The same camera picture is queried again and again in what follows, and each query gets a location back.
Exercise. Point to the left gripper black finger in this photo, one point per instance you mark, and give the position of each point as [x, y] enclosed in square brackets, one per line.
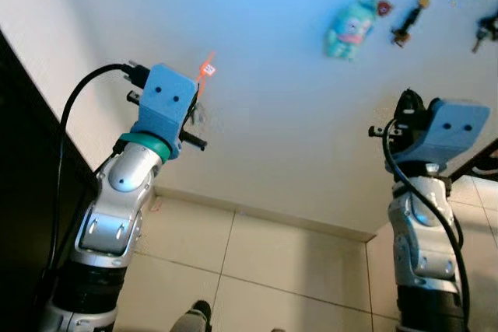
[193, 105]

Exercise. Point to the key bunch with red tie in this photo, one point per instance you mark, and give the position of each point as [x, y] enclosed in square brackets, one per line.
[207, 69]

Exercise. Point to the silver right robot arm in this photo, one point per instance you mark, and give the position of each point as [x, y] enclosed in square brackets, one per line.
[420, 231]

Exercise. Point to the key with brown fob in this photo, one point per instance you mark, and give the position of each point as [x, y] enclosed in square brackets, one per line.
[405, 27]

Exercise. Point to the grey and black robot foot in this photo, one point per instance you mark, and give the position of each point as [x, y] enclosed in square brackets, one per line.
[194, 316]

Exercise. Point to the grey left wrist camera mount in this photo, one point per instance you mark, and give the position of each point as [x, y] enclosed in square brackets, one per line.
[167, 103]

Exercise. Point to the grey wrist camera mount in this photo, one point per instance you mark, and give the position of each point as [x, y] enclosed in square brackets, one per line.
[167, 103]
[447, 134]

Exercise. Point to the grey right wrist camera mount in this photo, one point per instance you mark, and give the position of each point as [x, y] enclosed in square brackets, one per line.
[447, 134]

